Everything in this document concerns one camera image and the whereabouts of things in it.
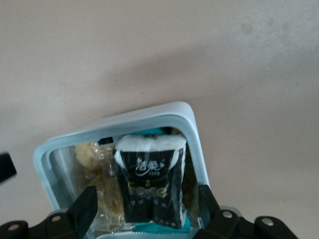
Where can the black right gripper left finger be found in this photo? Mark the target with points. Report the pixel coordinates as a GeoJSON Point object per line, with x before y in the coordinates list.
{"type": "Point", "coordinates": [74, 219]}

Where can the brown table cover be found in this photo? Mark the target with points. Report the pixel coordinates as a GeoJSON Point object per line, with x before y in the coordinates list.
{"type": "Point", "coordinates": [149, 49]}

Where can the teal snack packet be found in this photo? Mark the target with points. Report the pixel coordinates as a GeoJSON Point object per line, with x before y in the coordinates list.
{"type": "Point", "coordinates": [159, 230]}

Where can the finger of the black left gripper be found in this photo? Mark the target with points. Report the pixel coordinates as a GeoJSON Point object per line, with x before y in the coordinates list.
{"type": "Point", "coordinates": [6, 168]}

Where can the brown snacks in clear wrapper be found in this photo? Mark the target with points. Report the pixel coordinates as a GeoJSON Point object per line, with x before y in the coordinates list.
{"type": "Point", "coordinates": [104, 174]}

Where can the black tissue pack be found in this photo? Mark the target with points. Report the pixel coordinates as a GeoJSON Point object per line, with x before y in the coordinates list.
{"type": "Point", "coordinates": [149, 179]}

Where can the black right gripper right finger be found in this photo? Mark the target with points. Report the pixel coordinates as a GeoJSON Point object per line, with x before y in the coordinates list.
{"type": "Point", "coordinates": [224, 224]}

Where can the white square lidded bin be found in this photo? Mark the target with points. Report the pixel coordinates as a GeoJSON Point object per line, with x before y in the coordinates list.
{"type": "Point", "coordinates": [174, 117]}

